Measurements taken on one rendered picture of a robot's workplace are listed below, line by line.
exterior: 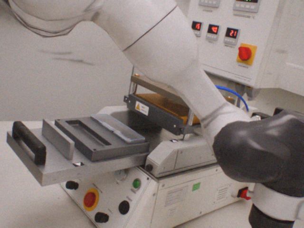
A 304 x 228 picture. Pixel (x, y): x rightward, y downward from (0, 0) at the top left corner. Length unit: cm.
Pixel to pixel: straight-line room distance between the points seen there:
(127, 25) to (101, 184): 55
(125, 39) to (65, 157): 35
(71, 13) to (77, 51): 197
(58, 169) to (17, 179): 41
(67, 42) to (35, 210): 158
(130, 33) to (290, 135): 30
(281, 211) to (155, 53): 34
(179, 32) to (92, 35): 194
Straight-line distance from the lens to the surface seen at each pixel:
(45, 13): 40
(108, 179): 89
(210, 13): 108
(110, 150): 74
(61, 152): 75
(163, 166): 78
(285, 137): 56
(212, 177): 95
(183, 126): 82
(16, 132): 78
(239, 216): 109
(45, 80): 238
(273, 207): 61
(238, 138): 53
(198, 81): 59
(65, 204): 97
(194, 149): 84
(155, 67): 47
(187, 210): 94
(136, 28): 45
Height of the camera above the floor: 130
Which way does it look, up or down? 17 degrees down
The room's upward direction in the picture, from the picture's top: 11 degrees clockwise
